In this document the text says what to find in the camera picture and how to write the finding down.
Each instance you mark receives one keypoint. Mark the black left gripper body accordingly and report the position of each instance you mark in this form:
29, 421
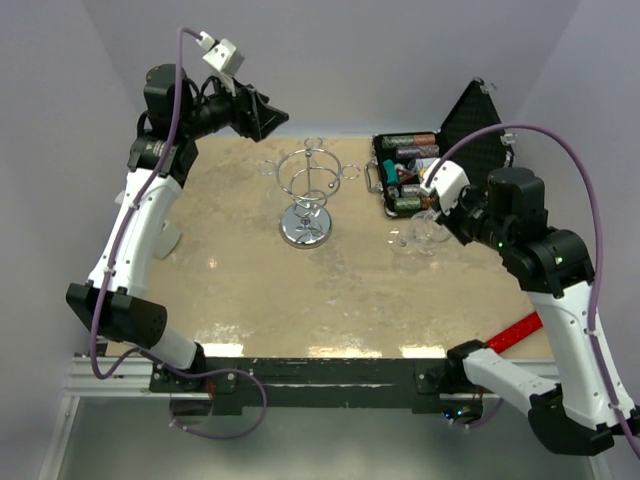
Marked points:
226, 111

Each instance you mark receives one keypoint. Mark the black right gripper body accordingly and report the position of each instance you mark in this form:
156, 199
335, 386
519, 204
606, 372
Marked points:
464, 219

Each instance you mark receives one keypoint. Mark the clear ribbed wine glass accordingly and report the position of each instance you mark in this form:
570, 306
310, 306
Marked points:
401, 242

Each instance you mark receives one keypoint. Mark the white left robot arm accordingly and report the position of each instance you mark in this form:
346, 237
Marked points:
111, 303

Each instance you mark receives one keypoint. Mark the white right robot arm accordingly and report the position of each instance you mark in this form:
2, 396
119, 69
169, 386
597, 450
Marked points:
574, 415

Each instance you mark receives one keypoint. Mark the chrome wine glass rack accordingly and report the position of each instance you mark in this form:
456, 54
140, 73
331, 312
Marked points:
310, 176

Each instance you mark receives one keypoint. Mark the white card deck yellow sticker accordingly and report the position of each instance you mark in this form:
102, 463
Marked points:
421, 166

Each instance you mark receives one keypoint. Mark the red patterned stick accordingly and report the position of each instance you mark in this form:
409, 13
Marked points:
515, 333

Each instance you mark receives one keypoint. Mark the white plastic stand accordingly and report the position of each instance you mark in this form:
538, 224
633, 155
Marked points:
167, 235

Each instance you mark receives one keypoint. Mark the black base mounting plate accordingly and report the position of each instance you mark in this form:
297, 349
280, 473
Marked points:
416, 385

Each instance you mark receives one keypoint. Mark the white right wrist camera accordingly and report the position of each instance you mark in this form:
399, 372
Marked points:
444, 186

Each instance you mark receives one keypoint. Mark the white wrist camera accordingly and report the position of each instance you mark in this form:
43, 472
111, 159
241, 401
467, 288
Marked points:
223, 58
444, 186

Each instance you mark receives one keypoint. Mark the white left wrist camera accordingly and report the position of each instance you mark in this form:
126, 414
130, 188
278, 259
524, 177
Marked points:
223, 58

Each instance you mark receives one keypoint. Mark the aluminium rail frame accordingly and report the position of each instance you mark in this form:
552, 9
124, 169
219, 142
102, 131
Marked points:
233, 285

